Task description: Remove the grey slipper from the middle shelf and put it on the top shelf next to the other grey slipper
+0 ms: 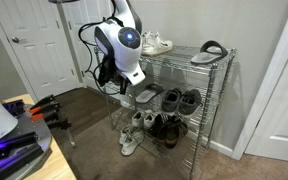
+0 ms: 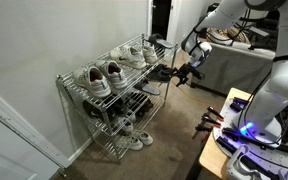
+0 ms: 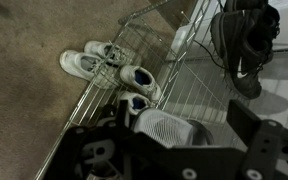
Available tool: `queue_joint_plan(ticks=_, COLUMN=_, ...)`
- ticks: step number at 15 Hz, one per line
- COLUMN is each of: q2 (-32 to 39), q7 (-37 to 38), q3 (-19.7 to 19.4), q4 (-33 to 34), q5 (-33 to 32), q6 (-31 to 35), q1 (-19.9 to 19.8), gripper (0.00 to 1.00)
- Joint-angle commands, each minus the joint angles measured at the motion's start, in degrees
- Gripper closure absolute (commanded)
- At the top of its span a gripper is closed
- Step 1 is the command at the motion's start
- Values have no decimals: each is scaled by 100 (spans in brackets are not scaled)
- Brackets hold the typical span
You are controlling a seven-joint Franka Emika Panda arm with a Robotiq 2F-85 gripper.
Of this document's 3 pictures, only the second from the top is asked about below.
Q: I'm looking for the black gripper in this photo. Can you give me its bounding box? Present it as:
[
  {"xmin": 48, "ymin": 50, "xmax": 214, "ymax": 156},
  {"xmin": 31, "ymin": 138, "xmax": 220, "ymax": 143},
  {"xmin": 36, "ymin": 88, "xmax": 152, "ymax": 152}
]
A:
[{"xmin": 171, "ymin": 63, "xmax": 206, "ymax": 89}]

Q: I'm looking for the black Nike shoe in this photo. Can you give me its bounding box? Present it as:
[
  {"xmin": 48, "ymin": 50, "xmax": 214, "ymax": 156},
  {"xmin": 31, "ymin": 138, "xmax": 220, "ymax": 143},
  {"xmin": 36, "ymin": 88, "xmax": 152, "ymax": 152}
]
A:
[{"xmin": 82, "ymin": 99, "xmax": 110, "ymax": 123}]

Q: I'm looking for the wooden table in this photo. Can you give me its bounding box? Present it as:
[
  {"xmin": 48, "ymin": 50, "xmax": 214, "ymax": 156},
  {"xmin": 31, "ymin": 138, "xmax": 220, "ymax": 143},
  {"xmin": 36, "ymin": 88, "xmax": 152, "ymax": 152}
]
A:
[{"xmin": 198, "ymin": 87, "xmax": 288, "ymax": 180}]

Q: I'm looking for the white sneaker with red lining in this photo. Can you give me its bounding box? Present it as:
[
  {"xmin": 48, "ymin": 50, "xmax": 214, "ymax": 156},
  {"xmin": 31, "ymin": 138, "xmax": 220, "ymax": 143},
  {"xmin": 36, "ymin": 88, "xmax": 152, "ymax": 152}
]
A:
[
  {"xmin": 95, "ymin": 59, "xmax": 129, "ymax": 91},
  {"xmin": 73, "ymin": 64, "xmax": 112, "ymax": 99}
]

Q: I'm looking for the black speaker box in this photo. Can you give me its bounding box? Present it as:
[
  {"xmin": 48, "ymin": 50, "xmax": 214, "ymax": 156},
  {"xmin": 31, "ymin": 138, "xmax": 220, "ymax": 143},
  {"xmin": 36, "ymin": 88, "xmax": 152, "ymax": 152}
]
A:
[{"xmin": 206, "ymin": 2, "xmax": 220, "ymax": 14}]

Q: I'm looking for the white door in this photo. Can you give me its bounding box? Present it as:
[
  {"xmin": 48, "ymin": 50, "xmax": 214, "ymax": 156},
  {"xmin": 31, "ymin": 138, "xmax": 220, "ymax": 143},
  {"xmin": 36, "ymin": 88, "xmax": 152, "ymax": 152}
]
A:
[{"xmin": 0, "ymin": 109, "xmax": 62, "ymax": 180}]

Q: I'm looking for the small white sneaker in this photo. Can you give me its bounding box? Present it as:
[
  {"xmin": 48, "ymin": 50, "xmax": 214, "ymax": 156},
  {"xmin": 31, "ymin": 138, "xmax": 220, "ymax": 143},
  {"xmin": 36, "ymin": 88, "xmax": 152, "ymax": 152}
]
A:
[{"xmin": 117, "ymin": 116, "xmax": 135, "ymax": 133}]

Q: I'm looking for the black striped sandal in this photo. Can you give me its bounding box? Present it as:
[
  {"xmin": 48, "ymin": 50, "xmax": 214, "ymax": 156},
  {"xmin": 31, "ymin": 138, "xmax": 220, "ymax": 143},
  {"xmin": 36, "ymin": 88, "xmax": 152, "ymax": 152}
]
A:
[
  {"xmin": 124, "ymin": 92, "xmax": 148, "ymax": 111},
  {"xmin": 135, "ymin": 98, "xmax": 155, "ymax": 118}
]

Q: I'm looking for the chrome wire shoe rack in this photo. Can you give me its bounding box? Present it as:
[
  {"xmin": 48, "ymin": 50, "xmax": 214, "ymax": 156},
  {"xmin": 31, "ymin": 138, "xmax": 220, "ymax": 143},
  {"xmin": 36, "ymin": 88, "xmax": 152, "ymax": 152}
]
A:
[{"xmin": 55, "ymin": 33, "xmax": 179, "ymax": 164}]

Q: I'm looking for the grey sofa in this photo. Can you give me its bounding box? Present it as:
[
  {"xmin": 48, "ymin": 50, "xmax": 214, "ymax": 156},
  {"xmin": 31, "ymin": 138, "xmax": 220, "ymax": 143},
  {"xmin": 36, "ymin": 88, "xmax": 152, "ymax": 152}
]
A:
[{"xmin": 192, "ymin": 37, "xmax": 278, "ymax": 97}]

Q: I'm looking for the white Nike sneaker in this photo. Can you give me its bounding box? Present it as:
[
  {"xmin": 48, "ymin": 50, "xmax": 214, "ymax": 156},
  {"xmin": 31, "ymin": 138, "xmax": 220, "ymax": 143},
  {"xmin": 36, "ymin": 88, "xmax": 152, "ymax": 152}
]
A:
[
  {"xmin": 109, "ymin": 45, "xmax": 147, "ymax": 70},
  {"xmin": 132, "ymin": 44, "xmax": 159, "ymax": 65}
]

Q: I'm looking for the white door frame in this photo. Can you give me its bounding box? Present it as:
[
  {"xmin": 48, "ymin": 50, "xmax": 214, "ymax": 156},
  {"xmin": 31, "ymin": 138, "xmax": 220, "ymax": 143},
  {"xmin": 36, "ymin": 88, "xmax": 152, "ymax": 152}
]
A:
[{"xmin": 0, "ymin": 82, "xmax": 72, "ymax": 169}]

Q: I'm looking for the black low shoe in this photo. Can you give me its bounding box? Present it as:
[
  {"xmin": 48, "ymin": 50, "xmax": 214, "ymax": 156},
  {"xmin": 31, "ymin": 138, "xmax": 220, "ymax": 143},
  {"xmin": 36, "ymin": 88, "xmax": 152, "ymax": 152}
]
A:
[{"xmin": 109, "ymin": 96, "xmax": 129, "ymax": 118}]

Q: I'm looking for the patterned pillow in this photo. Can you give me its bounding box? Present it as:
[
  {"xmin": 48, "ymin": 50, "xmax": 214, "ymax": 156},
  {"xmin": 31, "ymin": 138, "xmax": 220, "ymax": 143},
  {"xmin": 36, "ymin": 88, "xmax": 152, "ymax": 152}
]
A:
[{"xmin": 206, "ymin": 26, "xmax": 250, "ymax": 46}]

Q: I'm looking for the black mounting bracket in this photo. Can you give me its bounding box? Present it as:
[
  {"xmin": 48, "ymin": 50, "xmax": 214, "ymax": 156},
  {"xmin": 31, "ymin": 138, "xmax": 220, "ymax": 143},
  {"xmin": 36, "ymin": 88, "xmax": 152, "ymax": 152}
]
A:
[
  {"xmin": 229, "ymin": 96, "xmax": 250, "ymax": 113},
  {"xmin": 216, "ymin": 135, "xmax": 240, "ymax": 155}
]

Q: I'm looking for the black clamp with red handle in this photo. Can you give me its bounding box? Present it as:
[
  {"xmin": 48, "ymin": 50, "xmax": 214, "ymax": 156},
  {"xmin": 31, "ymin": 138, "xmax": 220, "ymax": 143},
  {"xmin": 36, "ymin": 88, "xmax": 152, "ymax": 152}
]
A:
[
  {"xmin": 207, "ymin": 105, "xmax": 225, "ymax": 122},
  {"xmin": 201, "ymin": 113, "xmax": 222, "ymax": 129},
  {"xmin": 192, "ymin": 123, "xmax": 215, "ymax": 139}
]

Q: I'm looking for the white grey sneaker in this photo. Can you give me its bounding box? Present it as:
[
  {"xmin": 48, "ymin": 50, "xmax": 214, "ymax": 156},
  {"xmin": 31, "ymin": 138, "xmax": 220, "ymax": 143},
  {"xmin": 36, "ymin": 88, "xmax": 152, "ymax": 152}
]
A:
[
  {"xmin": 137, "ymin": 130, "xmax": 154, "ymax": 147},
  {"xmin": 116, "ymin": 133, "xmax": 144, "ymax": 152}
]

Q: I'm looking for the white doorway trim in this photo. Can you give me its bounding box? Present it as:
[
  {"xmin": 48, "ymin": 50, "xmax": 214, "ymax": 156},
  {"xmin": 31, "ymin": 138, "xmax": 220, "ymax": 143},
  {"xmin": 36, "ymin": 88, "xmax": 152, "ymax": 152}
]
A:
[{"xmin": 146, "ymin": 0, "xmax": 182, "ymax": 46}]

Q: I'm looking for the yellow floor cable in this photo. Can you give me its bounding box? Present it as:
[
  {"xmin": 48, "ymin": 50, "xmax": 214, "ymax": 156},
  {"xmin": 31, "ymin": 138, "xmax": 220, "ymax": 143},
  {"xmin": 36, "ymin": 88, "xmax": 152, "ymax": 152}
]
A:
[{"xmin": 173, "ymin": 83, "xmax": 219, "ymax": 105}]

